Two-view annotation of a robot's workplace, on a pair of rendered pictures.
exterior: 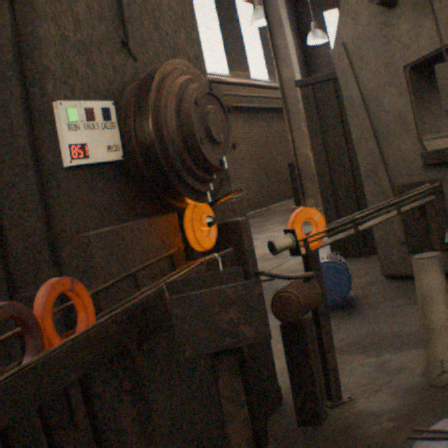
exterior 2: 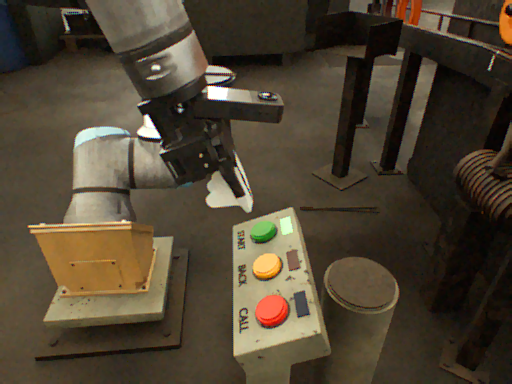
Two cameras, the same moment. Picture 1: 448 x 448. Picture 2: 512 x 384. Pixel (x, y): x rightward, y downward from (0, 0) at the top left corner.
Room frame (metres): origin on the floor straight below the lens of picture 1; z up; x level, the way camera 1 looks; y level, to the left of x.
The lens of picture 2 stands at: (2.67, -1.10, 0.99)
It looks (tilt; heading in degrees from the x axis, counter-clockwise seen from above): 35 degrees down; 149
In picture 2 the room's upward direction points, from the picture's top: straight up
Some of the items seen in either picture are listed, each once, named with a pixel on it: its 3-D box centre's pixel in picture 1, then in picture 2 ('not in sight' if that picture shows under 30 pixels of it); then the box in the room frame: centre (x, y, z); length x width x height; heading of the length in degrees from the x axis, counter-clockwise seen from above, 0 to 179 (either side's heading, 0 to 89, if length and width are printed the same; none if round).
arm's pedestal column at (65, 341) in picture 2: not in sight; (121, 290); (1.75, -1.06, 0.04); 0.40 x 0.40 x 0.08; 64
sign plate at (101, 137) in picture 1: (90, 132); not in sight; (1.85, 0.32, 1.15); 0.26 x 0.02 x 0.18; 152
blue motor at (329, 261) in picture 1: (328, 278); not in sight; (4.28, -0.61, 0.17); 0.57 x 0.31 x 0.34; 172
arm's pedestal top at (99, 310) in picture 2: not in sight; (117, 277); (1.75, -1.06, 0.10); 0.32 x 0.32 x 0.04; 64
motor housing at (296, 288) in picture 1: (305, 352); (471, 250); (2.33, -0.20, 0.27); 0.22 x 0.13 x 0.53; 152
